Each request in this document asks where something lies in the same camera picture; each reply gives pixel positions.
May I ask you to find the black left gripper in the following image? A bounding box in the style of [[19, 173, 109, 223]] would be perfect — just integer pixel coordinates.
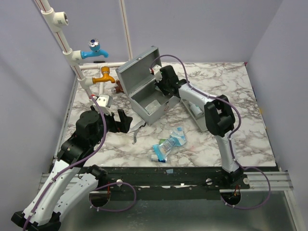
[[91, 104, 132, 146]]

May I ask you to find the white blue tube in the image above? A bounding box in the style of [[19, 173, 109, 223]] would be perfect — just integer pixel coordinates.
[[149, 154, 167, 163]]

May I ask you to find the clear white pad packet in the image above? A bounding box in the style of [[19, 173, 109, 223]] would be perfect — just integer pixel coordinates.
[[144, 100, 161, 115]]

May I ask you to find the brown faucet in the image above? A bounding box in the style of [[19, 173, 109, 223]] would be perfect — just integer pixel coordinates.
[[111, 80, 124, 94]]

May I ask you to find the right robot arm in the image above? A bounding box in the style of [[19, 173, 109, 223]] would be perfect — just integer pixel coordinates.
[[150, 65, 243, 189]]

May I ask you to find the blue plastic faucet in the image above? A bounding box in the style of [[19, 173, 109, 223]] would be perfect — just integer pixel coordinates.
[[81, 38, 109, 59]]

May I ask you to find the white pvc pipe frame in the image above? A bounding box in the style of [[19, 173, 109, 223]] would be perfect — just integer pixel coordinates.
[[34, 0, 132, 95]]

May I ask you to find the orange plastic faucet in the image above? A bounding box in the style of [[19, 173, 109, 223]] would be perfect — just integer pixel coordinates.
[[92, 66, 116, 84]]

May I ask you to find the white medicine bottle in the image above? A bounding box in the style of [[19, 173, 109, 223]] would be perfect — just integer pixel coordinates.
[[189, 102, 203, 117]]

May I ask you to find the blue alcohol pad bag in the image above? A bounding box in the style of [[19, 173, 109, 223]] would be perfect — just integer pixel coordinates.
[[170, 127, 187, 146]]

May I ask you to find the grey metal medicine box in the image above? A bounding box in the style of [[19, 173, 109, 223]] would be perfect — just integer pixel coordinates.
[[116, 46, 180, 126]]

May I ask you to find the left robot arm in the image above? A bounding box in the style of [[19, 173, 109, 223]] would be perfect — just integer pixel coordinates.
[[11, 108, 133, 231]]

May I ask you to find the blue white bandage roll pack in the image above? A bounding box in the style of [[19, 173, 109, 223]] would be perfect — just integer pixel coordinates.
[[153, 138, 175, 162]]

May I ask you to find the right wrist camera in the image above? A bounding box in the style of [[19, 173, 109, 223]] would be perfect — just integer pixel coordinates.
[[150, 64, 162, 82]]

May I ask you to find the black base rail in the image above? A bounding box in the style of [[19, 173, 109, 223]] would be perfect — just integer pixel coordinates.
[[92, 167, 250, 201]]

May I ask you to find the grey plastic tray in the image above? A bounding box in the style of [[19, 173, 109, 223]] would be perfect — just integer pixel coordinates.
[[181, 100, 208, 132]]

